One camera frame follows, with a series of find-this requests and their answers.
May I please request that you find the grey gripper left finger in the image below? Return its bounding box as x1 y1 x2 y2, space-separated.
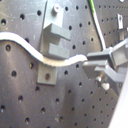
83 60 125 83

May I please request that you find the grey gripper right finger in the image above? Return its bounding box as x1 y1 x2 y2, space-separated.
87 41 128 68

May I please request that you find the small metal bracket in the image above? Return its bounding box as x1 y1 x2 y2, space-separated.
117 13 128 40

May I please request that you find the green white thin cable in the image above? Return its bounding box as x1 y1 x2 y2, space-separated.
87 0 107 51

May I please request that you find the grey cable routing clip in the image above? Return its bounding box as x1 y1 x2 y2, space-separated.
37 0 71 85

